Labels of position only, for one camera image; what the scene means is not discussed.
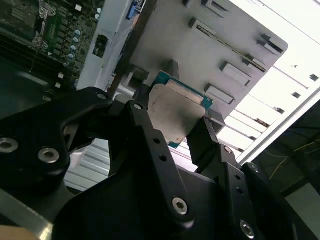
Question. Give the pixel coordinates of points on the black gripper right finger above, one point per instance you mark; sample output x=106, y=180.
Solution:
x=237, y=180

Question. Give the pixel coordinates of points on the silver CPU chip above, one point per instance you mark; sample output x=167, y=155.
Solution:
x=172, y=112

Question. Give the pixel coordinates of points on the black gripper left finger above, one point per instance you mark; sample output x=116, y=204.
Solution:
x=37, y=140

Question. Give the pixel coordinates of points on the metal socket cover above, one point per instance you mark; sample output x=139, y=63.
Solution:
x=41, y=32

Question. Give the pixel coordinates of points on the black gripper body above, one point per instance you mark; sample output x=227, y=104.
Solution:
x=120, y=207

